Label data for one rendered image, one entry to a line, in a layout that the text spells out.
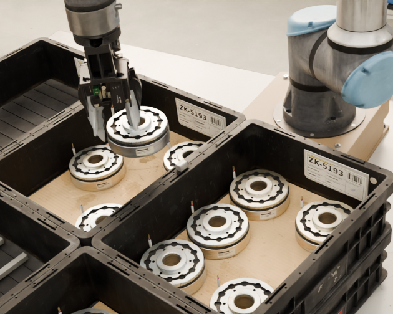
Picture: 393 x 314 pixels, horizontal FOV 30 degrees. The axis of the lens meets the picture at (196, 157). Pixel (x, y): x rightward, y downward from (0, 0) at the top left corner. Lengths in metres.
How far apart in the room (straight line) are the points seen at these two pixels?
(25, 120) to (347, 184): 0.72
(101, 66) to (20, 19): 3.03
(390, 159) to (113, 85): 0.71
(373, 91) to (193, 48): 2.24
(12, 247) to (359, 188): 0.60
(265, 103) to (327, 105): 0.18
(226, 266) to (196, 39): 2.49
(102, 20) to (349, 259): 0.52
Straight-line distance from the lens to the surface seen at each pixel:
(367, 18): 1.31
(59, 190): 1.41
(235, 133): 1.30
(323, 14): 1.45
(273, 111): 1.59
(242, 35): 3.60
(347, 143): 1.48
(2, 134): 1.61
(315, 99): 1.49
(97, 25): 1.08
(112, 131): 1.22
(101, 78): 1.11
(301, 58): 1.44
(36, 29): 3.97
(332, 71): 1.36
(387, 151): 1.64
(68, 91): 1.70
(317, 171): 1.28
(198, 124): 1.43
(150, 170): 1.41
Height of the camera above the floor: 1.68
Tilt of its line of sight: 37 degrees down
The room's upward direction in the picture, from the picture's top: 7 degrees counter-clockwise
